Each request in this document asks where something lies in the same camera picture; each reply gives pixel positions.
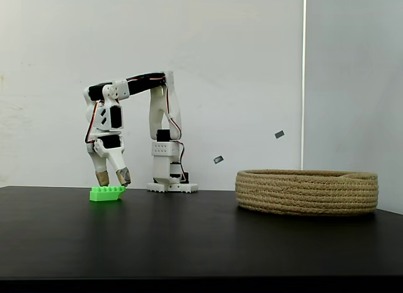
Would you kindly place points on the white vertical corner strip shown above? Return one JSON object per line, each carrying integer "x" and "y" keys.
{"x": 304, "y": 85}

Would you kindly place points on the grey tape piece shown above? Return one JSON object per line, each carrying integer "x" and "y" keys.
{"x": 280, "y": 134}
{"x": 218, "y": 159}

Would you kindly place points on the green lego block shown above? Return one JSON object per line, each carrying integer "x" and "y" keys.
{"x": 105, "y": 194}

